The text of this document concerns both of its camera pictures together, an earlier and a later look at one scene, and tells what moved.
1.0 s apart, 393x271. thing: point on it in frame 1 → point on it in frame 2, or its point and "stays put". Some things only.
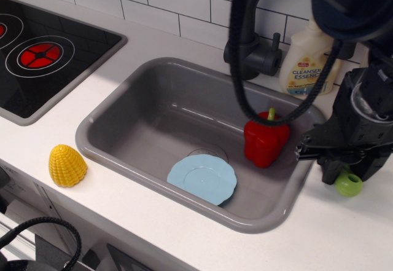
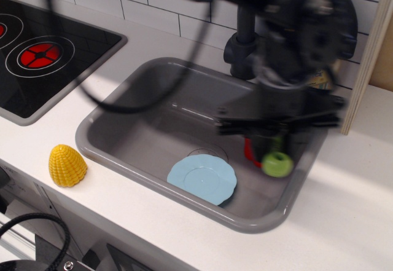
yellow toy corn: x=67 y=168 stays put
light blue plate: x=206 y=177 stays put
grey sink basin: x=137 y=117 stays put
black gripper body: x=351 y=137 → x=279 y=110
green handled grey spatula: x=347 y=184 → x=277 y=164
